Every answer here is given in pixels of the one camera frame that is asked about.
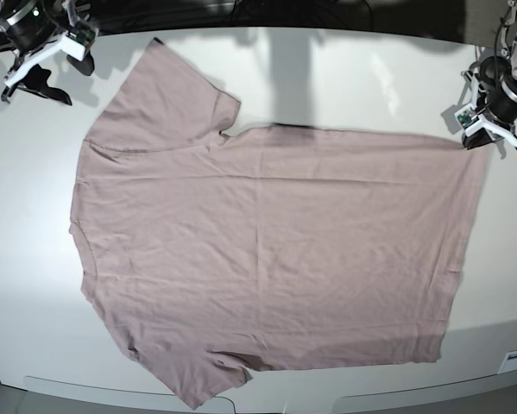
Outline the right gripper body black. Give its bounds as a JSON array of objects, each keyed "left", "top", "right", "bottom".
[{"left": 6, "top": 8, "right": 57, "bottom": 50}]

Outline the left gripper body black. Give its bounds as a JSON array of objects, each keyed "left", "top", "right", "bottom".
[{"left": 477, "top": 60, "right": 517, "bottom": 123}]

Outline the mauve pink T-shirt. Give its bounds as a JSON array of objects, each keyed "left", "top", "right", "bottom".
[{"left": 70, "top": 40, "right": 492, "bottom": 408}]

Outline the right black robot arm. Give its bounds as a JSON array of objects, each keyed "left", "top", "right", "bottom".
[{"left": 0, "top": 1, "right": 98, "bottom": 106}]

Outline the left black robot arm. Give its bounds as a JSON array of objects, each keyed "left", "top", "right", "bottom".
[{"left": 454, "top": 1, "right": 517, "bottom": 152}]

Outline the black cable under table edge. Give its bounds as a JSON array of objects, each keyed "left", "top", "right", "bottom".
[{"left": 214, "top": 395, "right": 237, "bottom": 414}]

